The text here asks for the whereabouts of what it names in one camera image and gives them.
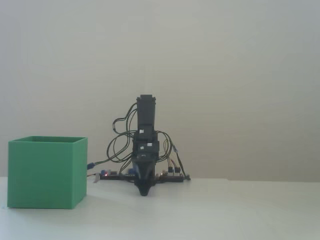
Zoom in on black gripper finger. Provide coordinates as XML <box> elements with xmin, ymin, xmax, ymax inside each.
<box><xmin>144</xmin><ymin>160</ymin><xmax>157</xmax><ymax>197</ymax></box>
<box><xmin>133</xmin><ymin>161</ymin><xmax>146</xmax><ymax>197</ymax></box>

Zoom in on blue controller circuit board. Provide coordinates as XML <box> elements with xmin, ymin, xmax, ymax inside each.
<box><xmin>99</xmin><ymin>169</ymin><xmax>137</xmax><ymax>181</ymax></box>

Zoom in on black cable with white tag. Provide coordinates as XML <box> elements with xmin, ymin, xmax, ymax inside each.
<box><xmin>170</xmin><ymin>141</ymin><xmax>191</xmax><ymax>180</ymax></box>

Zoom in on coloured jumper wires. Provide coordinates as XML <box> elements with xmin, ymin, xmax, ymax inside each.
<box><xmin>163</xmin><ymin>138</ymin><xmax>182</xmax><ymax>174</ymax></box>

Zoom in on black servo cable bundle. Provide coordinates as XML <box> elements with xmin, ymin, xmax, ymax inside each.
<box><xmin>106</xmin><ymin>102</ymin><xmax>176</xmax><ymax>164</ymax></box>

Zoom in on circuit board with jumper headers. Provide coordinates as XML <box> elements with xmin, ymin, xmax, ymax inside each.
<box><xmin>158</xmin><ymin>169</ymin><xmax>192</xmax><ymax>183</ymax></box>

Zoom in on blue plug with dark cable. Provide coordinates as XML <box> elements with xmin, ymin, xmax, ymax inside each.
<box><xmin>86</xmin><ymin>157</ymin><xmax>113</xmax><ymax>171</ymax></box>

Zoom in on green square plastic bin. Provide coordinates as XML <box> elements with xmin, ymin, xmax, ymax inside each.
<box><xmin>7</xmin><ymin>135</ymin><xmax>89</xmax><ymax>210</ymax></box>

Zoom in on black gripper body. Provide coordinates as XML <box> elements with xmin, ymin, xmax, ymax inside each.
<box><xmin>132</xmin><ymin>140</ymin><xmax>161</xmax><ymax>164</ymax></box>

